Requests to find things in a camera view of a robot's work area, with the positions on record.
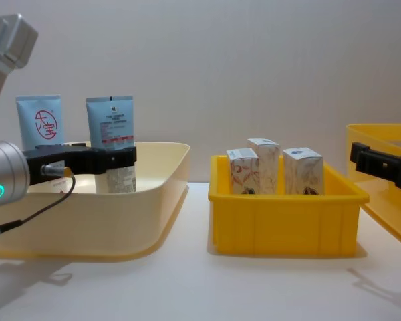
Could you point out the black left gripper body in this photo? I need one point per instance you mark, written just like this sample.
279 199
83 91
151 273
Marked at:
83 160

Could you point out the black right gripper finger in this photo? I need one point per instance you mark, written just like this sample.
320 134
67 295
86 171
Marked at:
379 164

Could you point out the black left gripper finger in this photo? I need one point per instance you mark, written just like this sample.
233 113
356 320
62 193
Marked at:
122 158

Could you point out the grey-blue tube with red stripe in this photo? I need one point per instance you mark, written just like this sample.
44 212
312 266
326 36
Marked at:
110 120

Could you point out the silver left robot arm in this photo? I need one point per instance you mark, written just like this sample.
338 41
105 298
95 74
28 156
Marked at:
3 174

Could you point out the translucent yellow plastic tub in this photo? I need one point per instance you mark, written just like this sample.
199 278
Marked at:
381 200

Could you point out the cream plastic tub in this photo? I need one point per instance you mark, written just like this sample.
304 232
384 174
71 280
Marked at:
120 217

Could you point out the blue tube with red emblem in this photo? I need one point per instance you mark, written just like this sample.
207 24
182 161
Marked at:
40 117

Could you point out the white carton with blue emblem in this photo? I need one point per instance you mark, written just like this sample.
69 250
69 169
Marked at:
304 174

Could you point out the yellow plastic bin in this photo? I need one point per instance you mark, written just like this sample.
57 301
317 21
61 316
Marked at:
287 220

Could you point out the tall white carton, pale print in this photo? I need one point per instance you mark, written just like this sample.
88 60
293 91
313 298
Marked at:
270 160

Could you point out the white carton with orange leaves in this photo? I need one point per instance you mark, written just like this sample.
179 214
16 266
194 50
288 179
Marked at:
242 174

